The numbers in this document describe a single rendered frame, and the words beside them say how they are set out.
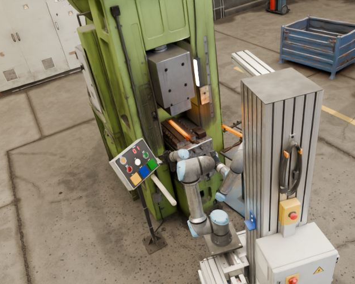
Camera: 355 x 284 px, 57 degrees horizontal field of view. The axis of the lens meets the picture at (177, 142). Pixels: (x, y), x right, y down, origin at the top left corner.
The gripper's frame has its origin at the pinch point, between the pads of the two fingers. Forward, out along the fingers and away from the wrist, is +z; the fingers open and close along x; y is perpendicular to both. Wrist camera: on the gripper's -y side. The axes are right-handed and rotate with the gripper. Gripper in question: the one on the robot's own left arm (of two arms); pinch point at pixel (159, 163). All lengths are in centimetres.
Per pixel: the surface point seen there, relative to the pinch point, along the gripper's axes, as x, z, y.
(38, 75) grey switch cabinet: -189, 491, 185
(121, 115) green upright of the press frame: -31, 54, 44
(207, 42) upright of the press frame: -88, -32, 59
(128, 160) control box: 16.0, 10.3, 15.1
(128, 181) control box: 26.8, 10.5, 2.6
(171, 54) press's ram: -49, -26, 67
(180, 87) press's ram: -46, -18, 41
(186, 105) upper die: -49, -10, 24
